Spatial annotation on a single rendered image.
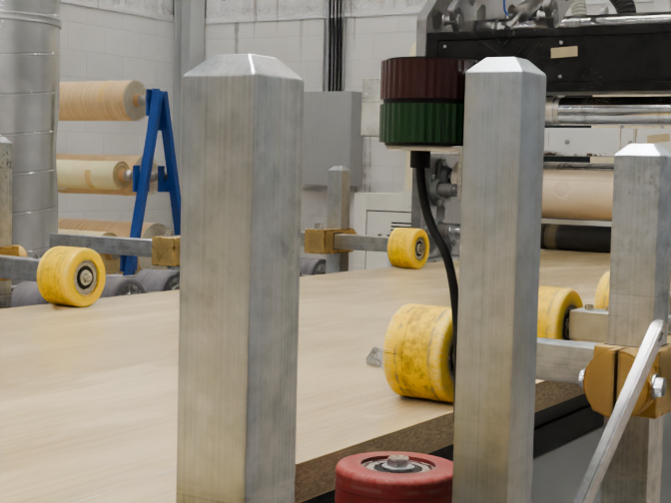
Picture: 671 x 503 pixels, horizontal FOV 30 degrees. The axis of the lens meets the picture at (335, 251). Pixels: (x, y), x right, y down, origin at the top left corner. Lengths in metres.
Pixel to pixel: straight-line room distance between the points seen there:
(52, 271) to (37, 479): 0.92
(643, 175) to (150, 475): 0.41
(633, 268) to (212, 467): 0.50
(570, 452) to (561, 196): 1.80
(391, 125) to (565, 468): 0.76
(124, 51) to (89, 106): 3.34
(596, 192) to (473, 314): 2.44
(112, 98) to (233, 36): 3.96
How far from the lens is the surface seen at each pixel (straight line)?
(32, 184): 4.59
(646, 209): 0.93
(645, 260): 0.94
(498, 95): 0.70
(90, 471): 0.82
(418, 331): 1.04
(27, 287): 2.54
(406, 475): 0.79
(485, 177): 0.71
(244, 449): 0.49
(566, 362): 1.01
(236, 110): 0.48
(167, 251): 2.17
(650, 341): 0.72
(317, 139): 10.78
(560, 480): 1.41
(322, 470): 0.87
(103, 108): 7.86
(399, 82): 0.72
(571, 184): 3.17
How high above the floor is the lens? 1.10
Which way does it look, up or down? 4 degrees down
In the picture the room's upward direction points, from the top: 1 degrees clockwise
